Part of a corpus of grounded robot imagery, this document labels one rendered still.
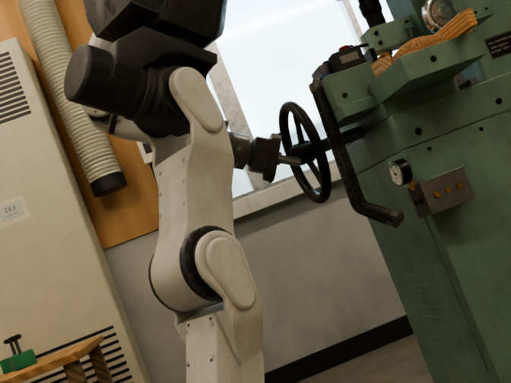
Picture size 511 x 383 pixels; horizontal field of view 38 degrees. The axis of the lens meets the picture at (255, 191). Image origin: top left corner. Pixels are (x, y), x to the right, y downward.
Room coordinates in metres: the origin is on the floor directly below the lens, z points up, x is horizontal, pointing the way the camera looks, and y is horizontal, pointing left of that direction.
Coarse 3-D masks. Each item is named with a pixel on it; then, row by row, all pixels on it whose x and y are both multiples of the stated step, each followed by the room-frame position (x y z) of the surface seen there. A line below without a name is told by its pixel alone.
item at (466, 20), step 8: (464, 16) 1.61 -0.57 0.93; (472, 16) 1.61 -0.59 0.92; (448, 24) 1.69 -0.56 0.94; (456, 24) 1.65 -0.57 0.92; (464, 24) 1.63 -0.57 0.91; (472, 24) 1.61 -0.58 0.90; (440, 32) 1.73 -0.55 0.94; (448, 32) 1.70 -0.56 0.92; (456, 32) 1.67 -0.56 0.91; (464, 32) 1.64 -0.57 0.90
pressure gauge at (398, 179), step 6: (390, 162) 1.74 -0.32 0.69; (396, 162) 1.72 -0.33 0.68; (402, 162) 1.72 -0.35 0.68; (390, 168) 1.76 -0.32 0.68; (396, 168) 1.72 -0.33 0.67; (402, 168) 1.71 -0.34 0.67; (408, 168) 1.71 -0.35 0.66; (390, 174) 1.77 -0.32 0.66; (402, 174) 1.71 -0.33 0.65; (408, 174) 1.71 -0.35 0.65; (396, 180) 1.75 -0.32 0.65; (402, 180) 1.72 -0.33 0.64; (408, 180) 1.73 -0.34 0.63
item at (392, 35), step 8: (408, 16) 2.02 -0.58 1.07; (384, 24) 2.01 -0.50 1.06; (392, 24) 2.01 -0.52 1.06; (400, 24) 2.02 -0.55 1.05; (368, 32) 2.00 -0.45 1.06; (376, 32) 2.00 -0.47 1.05; (384, 32) 2.01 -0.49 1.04; (392, 32) 2.01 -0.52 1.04; (400, 32) 2.01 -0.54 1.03; (408, 32) 2.02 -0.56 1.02; (416, 32) 2.02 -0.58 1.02; (368, 40) 2.02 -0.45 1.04; (376, 40) 2.00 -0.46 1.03; (384, 40) 2.00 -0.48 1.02; (392, 40) 2.01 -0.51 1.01; (400, 40) 2.01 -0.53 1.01; (408, 40) 2.02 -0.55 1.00; (368, 48) 2.04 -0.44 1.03; (376, 48) 2.00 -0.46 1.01; (384, 48) 2.00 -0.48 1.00; (392, 48) 2.03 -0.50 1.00
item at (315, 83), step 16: (320, 80) 1.88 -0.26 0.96; (320, 96) 1.88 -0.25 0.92; (320, 112) 1.92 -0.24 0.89; (336, 128) 1.87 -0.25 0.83; (336, 144) 1.87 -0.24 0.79; (336, 160) 1.92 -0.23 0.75; (352, 176) 1.86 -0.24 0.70; (352, 192) 1.90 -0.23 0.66; (368, 208) 1.83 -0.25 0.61; (384, 208) 1.79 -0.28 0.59
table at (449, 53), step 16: (432, 48) 1.65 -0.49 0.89; (448, 48) 1.66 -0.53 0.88; (464, 48) 1.67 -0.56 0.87; (480, 48) 1.67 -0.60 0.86; (400, 64) 1.64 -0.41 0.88; (416, 64) 1.64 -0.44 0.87; (432, 64) 1.65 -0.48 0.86; (448, 64) 1.66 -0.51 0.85; (464, 64) 1.70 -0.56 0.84; (384, 80) 1.75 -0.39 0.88; (400, 80) 1.67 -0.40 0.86; (416, 80) 1.66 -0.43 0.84; (432, 80) 1.76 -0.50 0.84; (384, 96) 1.78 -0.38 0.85; (336, 112) 1.86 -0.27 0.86; (352, 112) 1.82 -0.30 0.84; (368, 112) 1.92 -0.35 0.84
